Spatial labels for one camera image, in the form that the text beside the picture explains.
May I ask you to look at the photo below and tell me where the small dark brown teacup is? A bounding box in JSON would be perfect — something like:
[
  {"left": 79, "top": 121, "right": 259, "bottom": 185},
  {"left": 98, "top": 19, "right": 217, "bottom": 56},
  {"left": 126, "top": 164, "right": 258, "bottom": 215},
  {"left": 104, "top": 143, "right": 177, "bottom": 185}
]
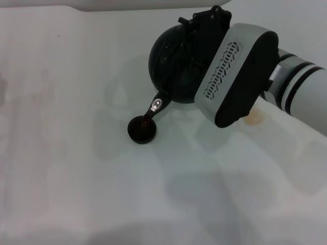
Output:
[{"left": 127, "top": 115, "right": 157, "bottom": 144}]

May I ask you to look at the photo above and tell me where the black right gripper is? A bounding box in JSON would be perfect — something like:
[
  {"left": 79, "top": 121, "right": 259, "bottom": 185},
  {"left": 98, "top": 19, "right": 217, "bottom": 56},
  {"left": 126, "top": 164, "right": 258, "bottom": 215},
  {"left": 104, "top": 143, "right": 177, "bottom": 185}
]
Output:
[{"left": 178, "top": 6, "right": 232, "bottom": 71}]

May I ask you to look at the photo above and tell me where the dark green round teapot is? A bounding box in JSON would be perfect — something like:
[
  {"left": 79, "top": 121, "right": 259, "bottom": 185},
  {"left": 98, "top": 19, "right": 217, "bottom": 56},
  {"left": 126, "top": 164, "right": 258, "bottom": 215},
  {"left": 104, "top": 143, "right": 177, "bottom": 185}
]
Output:
[{"left": 144, "top": 23, "right": 213, "bottom": 123}]

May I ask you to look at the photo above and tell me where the grey vented wrist camera housing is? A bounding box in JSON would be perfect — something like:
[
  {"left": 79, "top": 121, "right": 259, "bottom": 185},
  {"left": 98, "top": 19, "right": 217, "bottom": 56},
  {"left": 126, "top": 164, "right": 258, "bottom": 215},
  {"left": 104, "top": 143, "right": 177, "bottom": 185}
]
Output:
[{"left": 195, "top": 22, "right": 279, "bottom": 129}]

